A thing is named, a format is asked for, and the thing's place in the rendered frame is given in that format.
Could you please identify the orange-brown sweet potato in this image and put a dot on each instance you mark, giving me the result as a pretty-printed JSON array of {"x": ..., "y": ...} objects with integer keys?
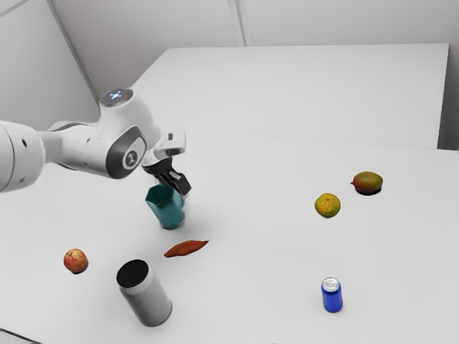
[{"x": 184, "y": 248}]

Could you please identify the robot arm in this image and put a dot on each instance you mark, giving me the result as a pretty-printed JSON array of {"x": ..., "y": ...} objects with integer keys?
[{"x": 89, "y": 147}]

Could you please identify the red apple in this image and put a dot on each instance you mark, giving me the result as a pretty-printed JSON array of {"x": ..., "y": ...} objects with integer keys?
[{"x": 75, "y": 261}]

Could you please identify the yellow-green orange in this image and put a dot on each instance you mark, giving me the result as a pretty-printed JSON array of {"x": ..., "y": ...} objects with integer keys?
[{"x": 327, "y": 205}]

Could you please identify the teal faceted mug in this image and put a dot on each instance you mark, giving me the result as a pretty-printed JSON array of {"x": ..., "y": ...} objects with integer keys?
[{"x": 168, "y": 211}]

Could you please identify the blue soda can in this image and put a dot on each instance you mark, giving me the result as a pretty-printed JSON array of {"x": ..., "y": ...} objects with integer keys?
[{"x": 332, "y": 296}]

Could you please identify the red-green mango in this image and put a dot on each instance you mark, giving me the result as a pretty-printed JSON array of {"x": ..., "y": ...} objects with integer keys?
[{"x": 367, "y": 181}]

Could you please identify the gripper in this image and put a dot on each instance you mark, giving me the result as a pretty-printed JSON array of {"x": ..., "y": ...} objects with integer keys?
[{"x": 160, "y": 168}]

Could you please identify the silver can with black top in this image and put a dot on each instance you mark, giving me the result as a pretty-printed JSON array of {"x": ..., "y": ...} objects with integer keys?
[{"x": 147, "y": 297}]

